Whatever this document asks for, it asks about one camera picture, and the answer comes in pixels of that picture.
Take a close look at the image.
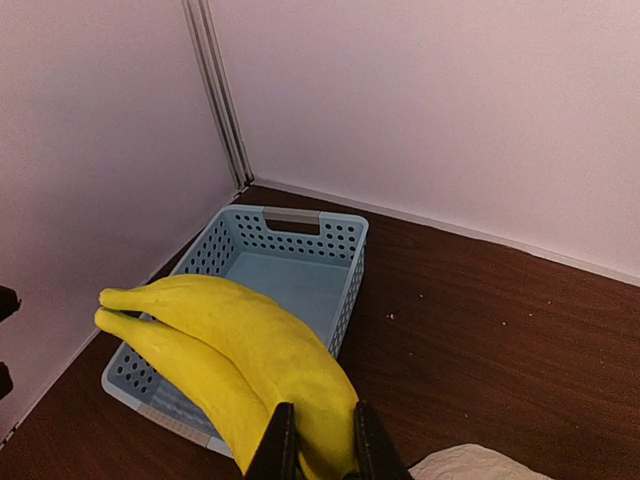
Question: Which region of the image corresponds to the left aluminium corner post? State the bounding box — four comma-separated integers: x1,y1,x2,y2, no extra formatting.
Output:
182,0,255,192

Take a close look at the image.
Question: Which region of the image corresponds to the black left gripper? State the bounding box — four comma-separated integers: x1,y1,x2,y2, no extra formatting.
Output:
1,285,21,399

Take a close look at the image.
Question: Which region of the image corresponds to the white plastic bag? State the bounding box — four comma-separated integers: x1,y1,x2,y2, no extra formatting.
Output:
408,444,550,480

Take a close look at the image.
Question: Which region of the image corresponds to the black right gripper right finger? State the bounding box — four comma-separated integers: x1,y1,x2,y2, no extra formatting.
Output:
354,401,413,480

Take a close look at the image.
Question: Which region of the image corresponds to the light blue plastic basket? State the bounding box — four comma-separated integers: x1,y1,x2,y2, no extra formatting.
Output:
101,205,368,456

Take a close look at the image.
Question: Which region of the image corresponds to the yellow banana bunch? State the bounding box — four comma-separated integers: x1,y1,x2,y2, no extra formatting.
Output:
95,274,358,479

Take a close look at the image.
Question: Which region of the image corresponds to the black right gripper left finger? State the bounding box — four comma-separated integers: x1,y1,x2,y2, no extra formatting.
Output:
244,402,297,480

